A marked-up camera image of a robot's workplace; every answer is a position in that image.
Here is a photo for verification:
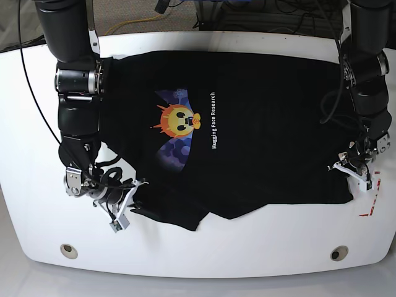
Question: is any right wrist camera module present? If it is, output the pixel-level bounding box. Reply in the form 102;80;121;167
110;214;130;233

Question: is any right table grommet hole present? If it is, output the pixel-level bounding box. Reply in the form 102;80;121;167
330;246;349;262

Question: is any yellow cable on floor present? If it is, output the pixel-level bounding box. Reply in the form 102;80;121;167
105;8;165;37

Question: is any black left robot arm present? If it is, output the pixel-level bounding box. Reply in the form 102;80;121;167
332;1;394;192

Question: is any black printed T-shirt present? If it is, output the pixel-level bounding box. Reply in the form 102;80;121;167
100;51;359;231

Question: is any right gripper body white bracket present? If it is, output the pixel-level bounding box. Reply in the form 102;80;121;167
89;178;150;219

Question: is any left table grommet hole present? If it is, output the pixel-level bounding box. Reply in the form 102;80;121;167
60;244;78;260

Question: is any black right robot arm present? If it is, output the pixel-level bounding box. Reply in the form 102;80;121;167
35;1;158;229

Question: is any table grommet hole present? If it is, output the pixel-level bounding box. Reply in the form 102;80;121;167
60;244;78;260
330;246;349;262

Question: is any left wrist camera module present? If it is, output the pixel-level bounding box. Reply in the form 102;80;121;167
359;178;375;193

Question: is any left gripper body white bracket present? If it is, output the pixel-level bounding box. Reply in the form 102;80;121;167
327;152;376;183

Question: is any red tape rectangle marker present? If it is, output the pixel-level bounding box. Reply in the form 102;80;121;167
358;170;381;217

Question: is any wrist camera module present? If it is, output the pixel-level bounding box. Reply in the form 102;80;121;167
359;178;375;193
110;214;130;233

